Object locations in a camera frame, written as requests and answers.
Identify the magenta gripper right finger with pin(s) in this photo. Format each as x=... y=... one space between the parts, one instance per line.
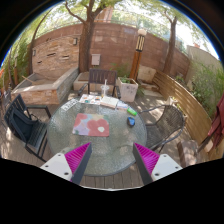
x=153 y=166

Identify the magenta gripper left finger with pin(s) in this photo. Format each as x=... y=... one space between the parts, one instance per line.
x=70 y=165

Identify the floral pink mouse pad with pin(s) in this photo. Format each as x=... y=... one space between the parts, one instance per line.
x=94 y=125

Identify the dark wicker chair at right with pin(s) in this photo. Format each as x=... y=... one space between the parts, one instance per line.
x=168 y=127

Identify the round glass patio table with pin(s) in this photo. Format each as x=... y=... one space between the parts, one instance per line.
x=110 y=155

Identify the black chair at left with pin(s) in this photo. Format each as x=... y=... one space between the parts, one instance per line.
x=27 y=127

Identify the white keyboard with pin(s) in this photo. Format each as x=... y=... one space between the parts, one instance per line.
x=69 y=104

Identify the green tube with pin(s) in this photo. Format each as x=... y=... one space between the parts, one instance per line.
x=132 y=111

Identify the wooden slat fence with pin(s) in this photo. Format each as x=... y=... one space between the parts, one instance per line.
x=198 y=121

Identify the colourful magazine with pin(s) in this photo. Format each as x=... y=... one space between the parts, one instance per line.
x=90 y=99

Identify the red folded umbrella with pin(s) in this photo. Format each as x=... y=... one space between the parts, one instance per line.
x=217 y=127

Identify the open white book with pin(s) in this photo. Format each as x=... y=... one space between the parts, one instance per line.
x=109 y=102

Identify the white square planter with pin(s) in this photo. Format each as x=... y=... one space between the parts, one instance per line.
x=128 y=89

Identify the stone raised planter box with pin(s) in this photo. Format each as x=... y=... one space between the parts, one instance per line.
x=40 y=89

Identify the clear plastic cup with straw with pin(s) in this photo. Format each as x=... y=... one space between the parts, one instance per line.
x=104 y=89

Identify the dark chair at back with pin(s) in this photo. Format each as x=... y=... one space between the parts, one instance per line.
x=101 y=76

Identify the tree trunk right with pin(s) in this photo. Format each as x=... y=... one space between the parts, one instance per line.
x=171 y=45

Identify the tree trunk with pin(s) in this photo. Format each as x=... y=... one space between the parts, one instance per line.
x=171 y=45
x=93 y=9

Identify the grey electrical box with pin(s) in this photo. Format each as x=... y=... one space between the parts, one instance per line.
x=95 y=59

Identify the tree trunk centre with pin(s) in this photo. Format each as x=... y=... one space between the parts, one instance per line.
x=93 y=9

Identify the wall lamp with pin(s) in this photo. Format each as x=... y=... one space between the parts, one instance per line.
x=75 y=41

